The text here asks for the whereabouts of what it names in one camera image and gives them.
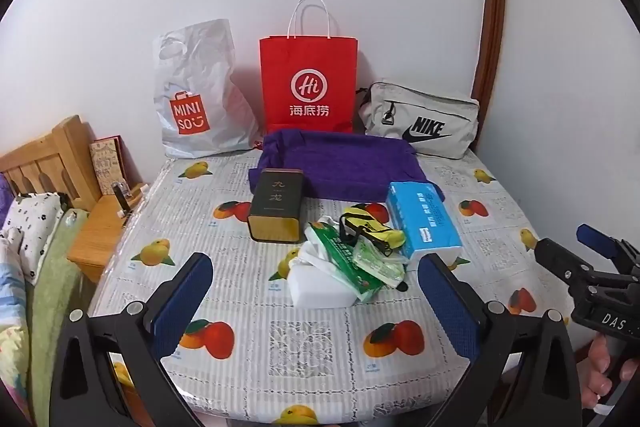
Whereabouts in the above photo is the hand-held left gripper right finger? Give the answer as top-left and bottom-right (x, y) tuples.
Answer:
(419, 253), (585, 427)

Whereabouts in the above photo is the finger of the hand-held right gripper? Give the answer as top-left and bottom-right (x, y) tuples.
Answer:
(535, 238), (596, 295)
(576, 223), (640, 275)

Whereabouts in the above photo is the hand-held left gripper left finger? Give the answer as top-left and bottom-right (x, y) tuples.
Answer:
(47, 252), (214, 427)

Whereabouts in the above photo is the light green tissue pack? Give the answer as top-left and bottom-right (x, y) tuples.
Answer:
(352, 237), (406, 285)

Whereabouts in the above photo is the yellow black pouch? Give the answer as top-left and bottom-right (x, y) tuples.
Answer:
(339, 203), (407, 255)

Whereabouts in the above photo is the green wet wipes pack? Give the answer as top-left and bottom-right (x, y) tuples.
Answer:
(306, 219), (386, 303)

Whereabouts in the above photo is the person's right hand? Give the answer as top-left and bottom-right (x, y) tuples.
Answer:
(586, 336), (640, 407)

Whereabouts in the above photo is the fruit print tablecloth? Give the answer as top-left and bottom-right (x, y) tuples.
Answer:
(87, 152), (586, 427)

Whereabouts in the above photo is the blue tissue pack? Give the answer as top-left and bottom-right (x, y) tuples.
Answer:
(386, 182), (462, 265)

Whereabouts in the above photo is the wooden nightstand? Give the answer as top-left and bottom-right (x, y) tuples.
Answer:
(66, 183), (151, 283)

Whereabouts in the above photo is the small black stand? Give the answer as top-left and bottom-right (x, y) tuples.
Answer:
(112, 182), (136, 218)

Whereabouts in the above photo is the dark green tin box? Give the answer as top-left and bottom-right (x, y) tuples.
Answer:
(247, 168), (304, 244)

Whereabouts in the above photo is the light green blanket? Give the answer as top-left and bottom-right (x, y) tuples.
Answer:
(25, 209), (96, 408)

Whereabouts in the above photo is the patterned gift box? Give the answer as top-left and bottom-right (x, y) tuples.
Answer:
(90, 135), (132, 196)

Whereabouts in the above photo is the white dotted pillow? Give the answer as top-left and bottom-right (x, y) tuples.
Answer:
(0, 193), (66, 285)

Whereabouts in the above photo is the colourful printed quilt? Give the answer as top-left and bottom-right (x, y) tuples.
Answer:
(0, 232), (31, 408)

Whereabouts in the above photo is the purple fleece cloth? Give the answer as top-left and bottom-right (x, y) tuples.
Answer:
(248, 129), (428, 202)

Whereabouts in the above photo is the beige waist bag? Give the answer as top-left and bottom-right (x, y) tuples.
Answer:
(357, 79), (480, 159)

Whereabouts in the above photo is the wooden chair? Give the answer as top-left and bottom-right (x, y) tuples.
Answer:
(0, 114), (101, 212)

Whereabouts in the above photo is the white plastic shopping bag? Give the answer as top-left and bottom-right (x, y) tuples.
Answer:
(152, 19), (261, 159)

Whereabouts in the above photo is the red paper bag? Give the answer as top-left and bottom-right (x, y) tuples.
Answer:
(259, 0), (359, 135)

